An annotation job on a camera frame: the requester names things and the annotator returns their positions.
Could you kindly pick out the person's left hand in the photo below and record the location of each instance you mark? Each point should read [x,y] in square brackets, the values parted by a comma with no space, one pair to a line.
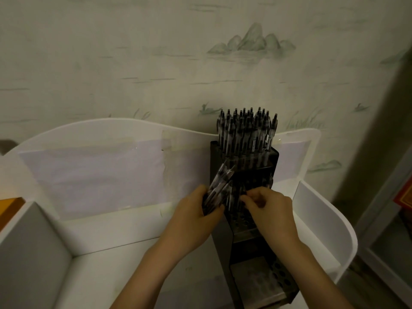
[190,225]

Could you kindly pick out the person's right hand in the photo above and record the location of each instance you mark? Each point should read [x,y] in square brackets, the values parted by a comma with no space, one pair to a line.
[276,215]

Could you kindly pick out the black tiered pen holder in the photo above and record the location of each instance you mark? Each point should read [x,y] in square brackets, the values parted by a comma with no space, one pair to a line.
[244,247]

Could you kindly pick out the bunch of black pens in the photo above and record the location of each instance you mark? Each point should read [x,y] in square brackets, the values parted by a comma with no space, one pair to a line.
[219,183]

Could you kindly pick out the row of black pens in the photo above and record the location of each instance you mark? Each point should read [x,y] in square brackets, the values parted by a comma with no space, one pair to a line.
[244,131]

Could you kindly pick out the person's right forearm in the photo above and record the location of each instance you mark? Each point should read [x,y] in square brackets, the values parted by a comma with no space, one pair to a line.
[312,279]

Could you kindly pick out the person's left forearm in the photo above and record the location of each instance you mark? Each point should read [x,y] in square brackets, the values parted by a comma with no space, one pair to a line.
[141,279]

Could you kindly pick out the white curved-back shelf unit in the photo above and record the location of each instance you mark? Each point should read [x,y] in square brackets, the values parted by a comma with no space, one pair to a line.
[112,228]

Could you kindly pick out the dark glass cabinet door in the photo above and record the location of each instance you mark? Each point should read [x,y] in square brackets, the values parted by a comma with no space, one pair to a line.
[396,244]

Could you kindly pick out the red sign plate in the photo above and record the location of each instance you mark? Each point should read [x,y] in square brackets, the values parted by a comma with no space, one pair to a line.
[405,196]

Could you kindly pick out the grey door frame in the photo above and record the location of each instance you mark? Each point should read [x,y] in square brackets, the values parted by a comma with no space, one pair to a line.
[376,209]

